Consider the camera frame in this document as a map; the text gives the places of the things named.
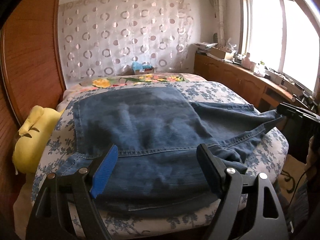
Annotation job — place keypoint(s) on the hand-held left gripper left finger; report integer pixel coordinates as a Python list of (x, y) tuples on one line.
[(105, 171)]

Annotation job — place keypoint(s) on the wooden framed window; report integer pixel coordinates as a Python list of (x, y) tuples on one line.
[(272, 32)]

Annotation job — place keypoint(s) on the circle patterned curtain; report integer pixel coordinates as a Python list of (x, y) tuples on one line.
[(120, 35)]

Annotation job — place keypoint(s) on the clear plastic bag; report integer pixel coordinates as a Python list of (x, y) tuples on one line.
[(259, 70)]

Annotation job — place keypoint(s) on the blue denim pants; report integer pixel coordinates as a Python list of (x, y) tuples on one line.
[(150, 135)]

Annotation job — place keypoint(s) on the open cardboard box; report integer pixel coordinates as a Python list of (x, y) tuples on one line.
[(221, 53)]

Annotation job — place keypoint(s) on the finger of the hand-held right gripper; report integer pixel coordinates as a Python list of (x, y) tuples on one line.
[(288, 109)]

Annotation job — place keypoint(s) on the blue plastic bag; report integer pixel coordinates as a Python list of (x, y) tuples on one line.
[(137, 66)]

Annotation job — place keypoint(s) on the colourful flower blanket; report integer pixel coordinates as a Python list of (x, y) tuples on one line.
[(105, 82)]

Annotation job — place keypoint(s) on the small cardboard box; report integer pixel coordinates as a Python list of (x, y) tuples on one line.
[(150, 70)]

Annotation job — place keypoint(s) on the bed with blue floral sheet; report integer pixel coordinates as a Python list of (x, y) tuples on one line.
[(220, 91)]

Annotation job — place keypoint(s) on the long wooden cabinet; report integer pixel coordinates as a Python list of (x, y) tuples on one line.
[(230, 76)]

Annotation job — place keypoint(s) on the yellow plush toy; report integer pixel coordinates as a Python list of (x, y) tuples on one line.
[(32, 140)]

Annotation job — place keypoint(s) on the pile of papers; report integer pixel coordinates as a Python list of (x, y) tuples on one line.
[(203, 47)]

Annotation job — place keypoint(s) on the bundled white window curtain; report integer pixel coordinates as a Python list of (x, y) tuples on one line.
[(220, 12)]

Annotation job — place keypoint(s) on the pink bottle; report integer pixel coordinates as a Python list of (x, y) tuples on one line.
[(246, 61)]

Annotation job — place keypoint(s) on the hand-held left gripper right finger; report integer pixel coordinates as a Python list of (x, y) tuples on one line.
[(212, 172)]

